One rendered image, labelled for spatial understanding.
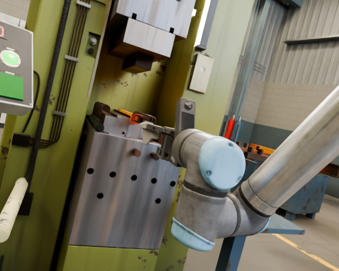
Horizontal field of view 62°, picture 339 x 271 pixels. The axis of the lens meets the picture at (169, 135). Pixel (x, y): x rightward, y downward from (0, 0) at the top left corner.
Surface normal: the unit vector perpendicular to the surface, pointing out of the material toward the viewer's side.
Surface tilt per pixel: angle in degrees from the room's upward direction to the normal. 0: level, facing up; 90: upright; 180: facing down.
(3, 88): 60
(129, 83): 90
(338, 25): 90
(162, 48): 90
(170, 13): 90
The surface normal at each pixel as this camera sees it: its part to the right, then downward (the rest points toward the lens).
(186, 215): -0.53, -0.07
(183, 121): 0.44, -0.33
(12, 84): 0.73, -0.29
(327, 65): -0.82, -0.17
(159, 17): 0.35, 0.15
